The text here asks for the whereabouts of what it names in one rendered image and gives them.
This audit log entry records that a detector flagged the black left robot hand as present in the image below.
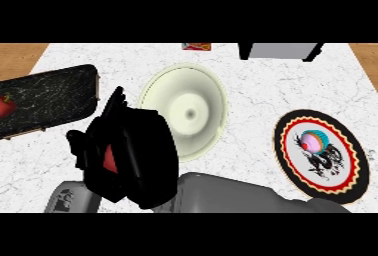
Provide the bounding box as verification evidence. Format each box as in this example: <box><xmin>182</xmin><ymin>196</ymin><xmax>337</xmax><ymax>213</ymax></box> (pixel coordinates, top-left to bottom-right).
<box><xmin>64</xmin><ymin>86</ymin><xmax>131</xmax><ymax>204</ymax></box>

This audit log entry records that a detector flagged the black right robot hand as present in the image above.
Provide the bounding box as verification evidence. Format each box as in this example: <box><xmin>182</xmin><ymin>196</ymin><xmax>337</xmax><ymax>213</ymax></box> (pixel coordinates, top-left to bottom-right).
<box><xmin>114</xmin><ymin>109</ymin><xmax>179</xmax><ymax>210</ymax></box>

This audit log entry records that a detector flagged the black marbled rectangular plate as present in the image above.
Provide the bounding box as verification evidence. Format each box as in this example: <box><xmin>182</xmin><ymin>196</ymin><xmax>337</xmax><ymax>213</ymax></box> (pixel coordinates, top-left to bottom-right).
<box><xmin>0</xmin><ymin>63</ymin><xmax>101</xmax><ymax>141</ymax></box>

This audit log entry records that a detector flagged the cream round bowl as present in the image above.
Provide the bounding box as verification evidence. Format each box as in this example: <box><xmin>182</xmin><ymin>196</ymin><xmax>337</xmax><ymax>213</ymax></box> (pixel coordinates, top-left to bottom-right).
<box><xmin>135</xmin><ymin>62</ymin><xmax>230</xmax><ymax>163</ymax></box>

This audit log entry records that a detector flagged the red tomato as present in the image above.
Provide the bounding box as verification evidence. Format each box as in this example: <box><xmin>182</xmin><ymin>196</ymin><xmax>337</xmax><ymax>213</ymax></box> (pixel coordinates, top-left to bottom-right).
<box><xmin>0</xmin><ymin>92</ymin><xmax>17</xmax><ymax>119</ymax></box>

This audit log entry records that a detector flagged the round dragon pattern plate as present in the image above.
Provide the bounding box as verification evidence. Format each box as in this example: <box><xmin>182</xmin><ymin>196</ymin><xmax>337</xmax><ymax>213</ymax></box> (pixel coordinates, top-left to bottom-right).
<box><xmin>272</xmin><ymin>109</ymin><xmax>370</xmax><ymax>205</ymax></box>

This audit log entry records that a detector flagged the pink teal cupcake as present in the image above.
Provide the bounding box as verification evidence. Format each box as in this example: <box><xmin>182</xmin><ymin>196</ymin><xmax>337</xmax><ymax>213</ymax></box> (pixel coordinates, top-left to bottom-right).
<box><xmin>299</xmin><ymin>129</ymin><xmax>329</xmax><ymax>154</ymax></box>

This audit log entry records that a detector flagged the red box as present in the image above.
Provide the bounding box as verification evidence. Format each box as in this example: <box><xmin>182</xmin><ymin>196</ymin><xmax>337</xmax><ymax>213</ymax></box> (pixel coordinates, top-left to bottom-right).
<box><xmin>179</xmin><ymin>42</ymin><xmax>212</xmax><ymax>52</ymax></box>

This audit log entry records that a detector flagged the grey black appliance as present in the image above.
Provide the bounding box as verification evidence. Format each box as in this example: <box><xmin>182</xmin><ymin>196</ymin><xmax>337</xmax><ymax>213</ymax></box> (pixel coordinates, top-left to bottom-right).
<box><xmin>237</xmin><ymin>42</ymin><xmax>326</xmax><ymax>63</ymax></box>

